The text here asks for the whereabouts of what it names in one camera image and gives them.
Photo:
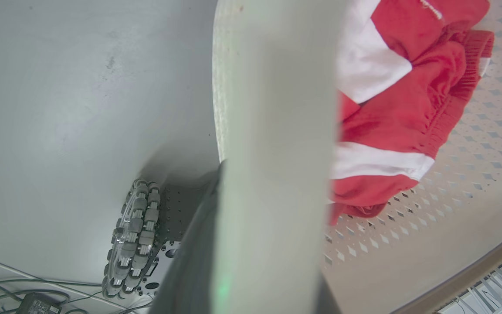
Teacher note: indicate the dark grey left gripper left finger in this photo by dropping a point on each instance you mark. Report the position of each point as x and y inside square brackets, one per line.
[190, 261]

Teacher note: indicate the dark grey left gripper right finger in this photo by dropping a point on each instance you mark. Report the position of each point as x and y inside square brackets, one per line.
[326, 303]

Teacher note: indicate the white perforated plastic laundry basket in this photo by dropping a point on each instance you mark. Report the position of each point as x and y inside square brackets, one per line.
[273, 131]

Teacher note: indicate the grey omni wheel with rollers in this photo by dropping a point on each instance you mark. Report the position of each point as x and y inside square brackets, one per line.
[134, 237]

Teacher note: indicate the black power adapter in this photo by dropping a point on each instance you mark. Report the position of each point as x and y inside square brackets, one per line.
[38, 304]

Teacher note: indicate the red and white garment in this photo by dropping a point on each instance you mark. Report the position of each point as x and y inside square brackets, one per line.
[399, 117]

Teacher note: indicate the perforated metal robot base plate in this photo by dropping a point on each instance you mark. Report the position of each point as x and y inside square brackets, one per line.
[174, 209]

